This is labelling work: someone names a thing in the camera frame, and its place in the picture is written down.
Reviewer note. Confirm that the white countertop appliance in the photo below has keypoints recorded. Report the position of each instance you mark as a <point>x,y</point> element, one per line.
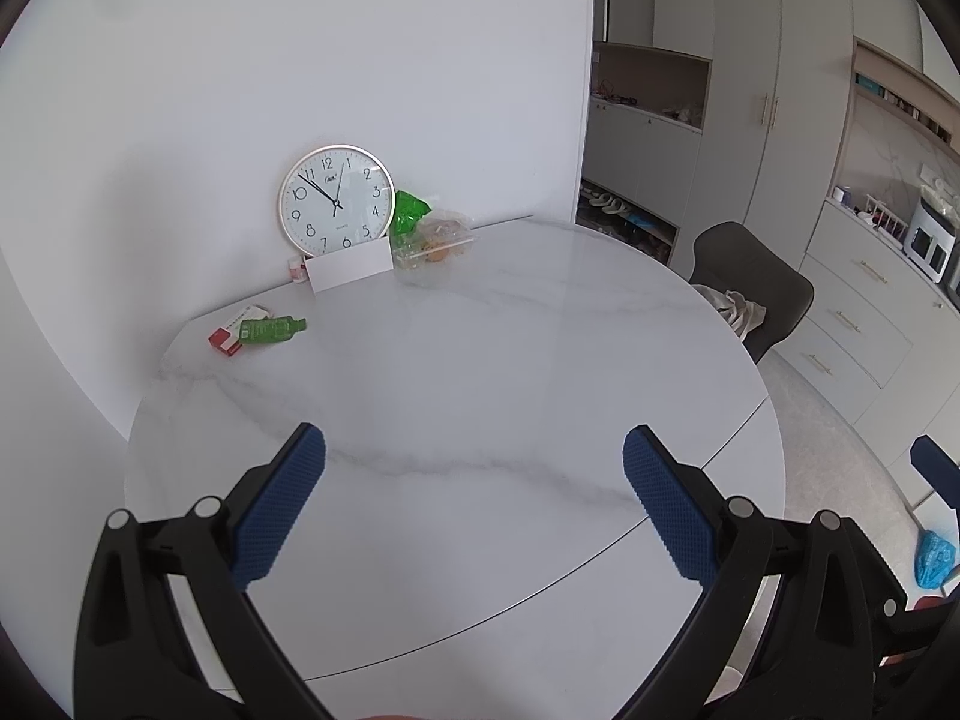
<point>934,236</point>

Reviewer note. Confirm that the white card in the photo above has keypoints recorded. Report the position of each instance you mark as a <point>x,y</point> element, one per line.
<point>349,266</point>

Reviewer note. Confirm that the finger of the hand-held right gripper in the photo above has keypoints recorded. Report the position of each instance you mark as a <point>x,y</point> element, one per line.
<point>941,465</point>
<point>889,585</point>

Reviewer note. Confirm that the white drawer cabinet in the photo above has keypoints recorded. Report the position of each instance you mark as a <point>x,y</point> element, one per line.
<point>855,315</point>

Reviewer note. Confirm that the beige cloth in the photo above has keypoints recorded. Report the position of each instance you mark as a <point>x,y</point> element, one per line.
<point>739,311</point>

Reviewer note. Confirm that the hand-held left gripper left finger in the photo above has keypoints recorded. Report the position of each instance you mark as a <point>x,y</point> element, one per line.
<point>281,502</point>

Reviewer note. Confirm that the small white tan box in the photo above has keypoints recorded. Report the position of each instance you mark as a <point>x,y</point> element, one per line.
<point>251,313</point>

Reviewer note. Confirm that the small red box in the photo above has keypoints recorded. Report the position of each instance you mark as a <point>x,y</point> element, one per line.
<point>225,341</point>

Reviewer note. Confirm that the green packet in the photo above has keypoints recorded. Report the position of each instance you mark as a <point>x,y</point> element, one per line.
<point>270,328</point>

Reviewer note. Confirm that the blue plastic bag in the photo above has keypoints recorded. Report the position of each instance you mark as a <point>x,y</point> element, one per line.
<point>934,559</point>

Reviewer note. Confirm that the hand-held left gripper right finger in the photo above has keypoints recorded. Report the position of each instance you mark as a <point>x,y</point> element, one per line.
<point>667,502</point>

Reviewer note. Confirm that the round white wall clock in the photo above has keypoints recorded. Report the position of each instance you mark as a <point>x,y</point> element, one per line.
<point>336,199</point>

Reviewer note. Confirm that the white dish rack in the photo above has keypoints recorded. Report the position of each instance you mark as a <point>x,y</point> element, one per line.
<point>885,219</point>

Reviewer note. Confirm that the small red white bottle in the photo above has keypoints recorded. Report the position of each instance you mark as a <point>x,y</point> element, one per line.
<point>298,270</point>

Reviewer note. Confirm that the grey chair with cloth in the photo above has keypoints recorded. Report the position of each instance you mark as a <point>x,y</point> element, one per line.
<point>772,292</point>

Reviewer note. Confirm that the shelf of books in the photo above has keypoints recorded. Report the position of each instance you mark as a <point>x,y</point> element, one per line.
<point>896,101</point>

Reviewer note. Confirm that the tall white cabinet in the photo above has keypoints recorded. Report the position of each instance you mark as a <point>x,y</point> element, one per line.
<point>765,90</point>

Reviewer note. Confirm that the green plastic bag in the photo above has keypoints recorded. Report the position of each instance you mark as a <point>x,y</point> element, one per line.
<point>409,214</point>

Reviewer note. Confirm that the row of shoes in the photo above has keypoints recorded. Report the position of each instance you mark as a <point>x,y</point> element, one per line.
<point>622,221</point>

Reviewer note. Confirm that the shoe cabinet with niche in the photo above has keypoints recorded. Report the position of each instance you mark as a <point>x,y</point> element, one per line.
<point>645,157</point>

